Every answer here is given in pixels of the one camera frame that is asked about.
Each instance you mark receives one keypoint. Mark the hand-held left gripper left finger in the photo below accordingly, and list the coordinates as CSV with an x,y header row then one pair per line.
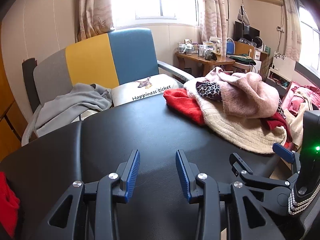
x,y
131,177

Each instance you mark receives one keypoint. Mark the wooden chair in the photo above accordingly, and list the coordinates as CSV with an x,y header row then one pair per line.
x,y
243,48

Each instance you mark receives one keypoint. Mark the leopard print cloth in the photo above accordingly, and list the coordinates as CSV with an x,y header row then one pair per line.
x,y
208,91

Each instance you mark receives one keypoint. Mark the patterned beige curtain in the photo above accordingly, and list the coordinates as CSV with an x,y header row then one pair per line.
x,y
291,22
213,10
93,10

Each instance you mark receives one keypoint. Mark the large window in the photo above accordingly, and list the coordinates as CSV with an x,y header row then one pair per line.
x,y
155,0

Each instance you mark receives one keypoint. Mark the wooden side table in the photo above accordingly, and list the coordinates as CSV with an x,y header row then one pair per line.
x,y
200,61

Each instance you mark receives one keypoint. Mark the group of jars and bottles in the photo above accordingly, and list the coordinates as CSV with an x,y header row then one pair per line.
x,y
208,48

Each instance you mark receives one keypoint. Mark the pink knit sweater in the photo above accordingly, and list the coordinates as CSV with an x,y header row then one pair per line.
x,y
250,92

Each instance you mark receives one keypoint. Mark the red fleece garment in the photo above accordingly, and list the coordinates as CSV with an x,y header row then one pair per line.
x,y
7,205

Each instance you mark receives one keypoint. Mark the dark green folded cloth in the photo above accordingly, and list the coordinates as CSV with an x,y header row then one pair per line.
x,y
243,59

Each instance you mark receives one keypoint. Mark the white floral storage box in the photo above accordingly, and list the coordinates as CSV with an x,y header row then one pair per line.
x,y
282,60

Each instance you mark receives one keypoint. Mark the beige blanket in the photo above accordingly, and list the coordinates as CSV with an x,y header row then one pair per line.
x,y
298,120

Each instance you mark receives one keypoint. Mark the pale pink fuzzy garment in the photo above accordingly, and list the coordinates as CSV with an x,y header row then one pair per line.
x,y
212,76

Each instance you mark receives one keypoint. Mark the hanging cloth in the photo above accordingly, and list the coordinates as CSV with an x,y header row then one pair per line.
x,y
243,16

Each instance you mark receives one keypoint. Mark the white deer print cushion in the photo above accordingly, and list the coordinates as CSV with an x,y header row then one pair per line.
x,y
140,92

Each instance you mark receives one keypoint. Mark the cream knit garment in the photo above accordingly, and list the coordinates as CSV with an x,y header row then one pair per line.
x,y
237,130

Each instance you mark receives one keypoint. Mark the grey yellow blue armchair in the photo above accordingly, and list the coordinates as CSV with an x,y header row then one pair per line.
x,y
87,60

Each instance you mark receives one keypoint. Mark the red knit sweater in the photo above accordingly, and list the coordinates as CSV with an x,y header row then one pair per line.
x,y
183,105

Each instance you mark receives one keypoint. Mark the dark red cloth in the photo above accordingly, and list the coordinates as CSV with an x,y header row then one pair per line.
x,y
277,123

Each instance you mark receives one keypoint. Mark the grey garment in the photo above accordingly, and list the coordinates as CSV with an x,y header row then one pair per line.
x,y
65,107

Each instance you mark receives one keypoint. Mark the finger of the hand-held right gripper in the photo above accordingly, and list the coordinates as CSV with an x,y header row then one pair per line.
x,y
283,152
237,165

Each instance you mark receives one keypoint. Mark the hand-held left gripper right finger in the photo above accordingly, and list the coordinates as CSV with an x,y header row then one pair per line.
x,y
182,177

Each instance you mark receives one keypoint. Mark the side window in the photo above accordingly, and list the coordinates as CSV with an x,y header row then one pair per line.
x,y
310,42

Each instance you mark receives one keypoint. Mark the metal floor stand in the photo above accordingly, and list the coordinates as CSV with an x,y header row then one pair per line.
x,y
228,10

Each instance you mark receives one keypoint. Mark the pink plush blanket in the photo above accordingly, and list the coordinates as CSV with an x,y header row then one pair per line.
x,y
291,102

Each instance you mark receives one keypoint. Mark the black television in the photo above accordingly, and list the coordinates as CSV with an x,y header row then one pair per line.
x,y
253,35

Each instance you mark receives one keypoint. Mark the wooden wardrobe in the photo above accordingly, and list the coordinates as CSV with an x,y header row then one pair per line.
x,y
7,120

